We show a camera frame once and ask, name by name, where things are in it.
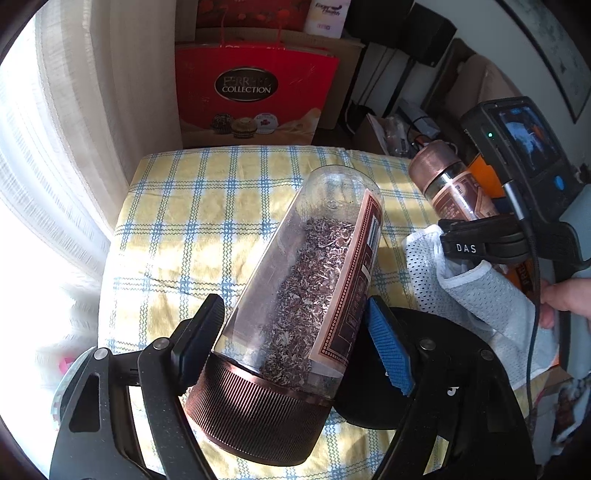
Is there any large beige sofa cushion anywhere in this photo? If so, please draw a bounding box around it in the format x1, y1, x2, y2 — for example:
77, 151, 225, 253
478, 60, 527, 109

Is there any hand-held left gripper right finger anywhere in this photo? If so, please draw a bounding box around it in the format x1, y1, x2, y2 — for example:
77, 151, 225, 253
367, 295, 532, 480

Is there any yellow checked tablecloth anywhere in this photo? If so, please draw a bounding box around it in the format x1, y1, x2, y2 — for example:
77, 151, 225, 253
99, 147, 546, 480

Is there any white curtain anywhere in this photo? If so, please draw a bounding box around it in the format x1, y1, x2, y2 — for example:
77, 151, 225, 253
0, 0, 185, 370

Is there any person's right hand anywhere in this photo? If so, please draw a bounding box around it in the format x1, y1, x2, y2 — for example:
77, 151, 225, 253
539, 279, 591, 329

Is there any brown cardboard box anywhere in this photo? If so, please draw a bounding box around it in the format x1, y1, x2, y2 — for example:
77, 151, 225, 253
194, 27, 365, 132

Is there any red chocolate gift bag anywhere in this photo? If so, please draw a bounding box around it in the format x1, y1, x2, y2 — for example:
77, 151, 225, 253
174, 41, 341, 149

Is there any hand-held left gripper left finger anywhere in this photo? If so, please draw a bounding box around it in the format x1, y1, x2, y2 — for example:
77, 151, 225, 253
48, 294, 225, 480

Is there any red tea gift bag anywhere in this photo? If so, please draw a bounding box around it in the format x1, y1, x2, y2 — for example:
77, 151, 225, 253
196, 0, 312, 31

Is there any clear jar with copper lid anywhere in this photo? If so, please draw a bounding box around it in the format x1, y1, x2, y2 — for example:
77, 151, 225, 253
409, 141, 502, 222

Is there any clear jar with brown lid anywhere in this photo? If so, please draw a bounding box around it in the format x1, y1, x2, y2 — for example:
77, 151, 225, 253
185, 166, 385, 467

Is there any brown sofa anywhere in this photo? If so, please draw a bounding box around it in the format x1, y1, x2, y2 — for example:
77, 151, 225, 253
425, 39, 527, 139

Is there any black cable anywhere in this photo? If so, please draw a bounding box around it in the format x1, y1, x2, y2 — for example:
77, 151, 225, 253
501, 180, 543, 480

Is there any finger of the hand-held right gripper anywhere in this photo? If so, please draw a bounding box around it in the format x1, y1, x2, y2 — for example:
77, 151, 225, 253
440, 231, 536, 265
436, 216, 525, 237

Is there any framed painting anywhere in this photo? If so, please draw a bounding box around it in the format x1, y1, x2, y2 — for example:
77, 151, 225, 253
501, 0, 585, 124

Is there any white mesh cloth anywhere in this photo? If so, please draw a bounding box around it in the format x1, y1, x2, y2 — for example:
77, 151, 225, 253
404, 226, 561, 384

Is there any small white blue box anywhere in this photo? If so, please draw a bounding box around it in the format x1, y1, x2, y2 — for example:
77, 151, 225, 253
397, 99, 439, 127

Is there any black speaker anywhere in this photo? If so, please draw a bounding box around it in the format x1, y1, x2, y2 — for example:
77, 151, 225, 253
344, 0, 409, 49
402, 9, 458, 68

